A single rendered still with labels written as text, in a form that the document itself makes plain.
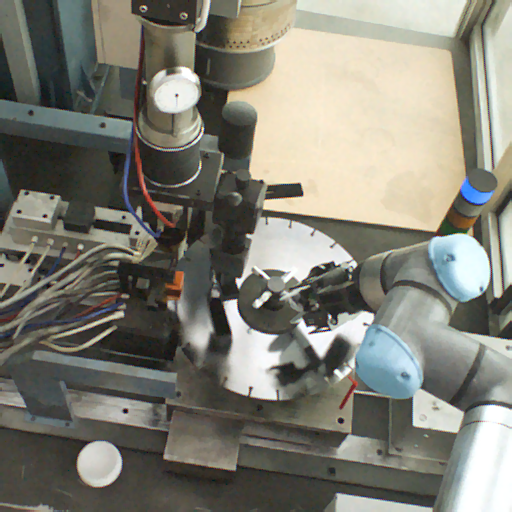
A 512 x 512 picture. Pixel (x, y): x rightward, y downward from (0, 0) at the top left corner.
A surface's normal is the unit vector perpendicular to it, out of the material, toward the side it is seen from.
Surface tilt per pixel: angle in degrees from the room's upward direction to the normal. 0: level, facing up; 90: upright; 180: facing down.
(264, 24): 90
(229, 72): 89
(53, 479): 0
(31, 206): 0
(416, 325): 3
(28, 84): 90
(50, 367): 90
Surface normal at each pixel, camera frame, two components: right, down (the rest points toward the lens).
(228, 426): 0.11, -0.54
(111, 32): -0.13, 0.83
